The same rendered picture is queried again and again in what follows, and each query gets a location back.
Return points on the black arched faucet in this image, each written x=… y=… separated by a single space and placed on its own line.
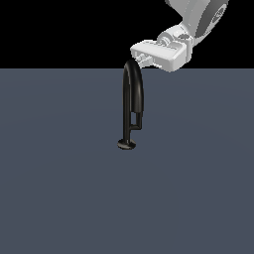
x=132 y=96

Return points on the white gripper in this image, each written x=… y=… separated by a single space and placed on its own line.
x=165 y=53

